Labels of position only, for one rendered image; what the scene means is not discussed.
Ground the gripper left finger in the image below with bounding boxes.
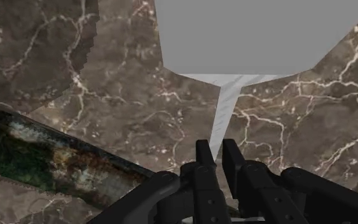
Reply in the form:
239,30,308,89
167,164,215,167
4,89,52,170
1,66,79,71
86,139,232,224

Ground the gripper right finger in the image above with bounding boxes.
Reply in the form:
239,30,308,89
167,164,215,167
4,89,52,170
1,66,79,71
222,138,358,224

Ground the grey robot stand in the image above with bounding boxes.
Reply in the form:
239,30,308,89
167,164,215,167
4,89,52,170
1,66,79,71
153,0,358,76

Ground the dark green rusty patterned slab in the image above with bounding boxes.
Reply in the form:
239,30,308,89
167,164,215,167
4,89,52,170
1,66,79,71
0,101,155,210

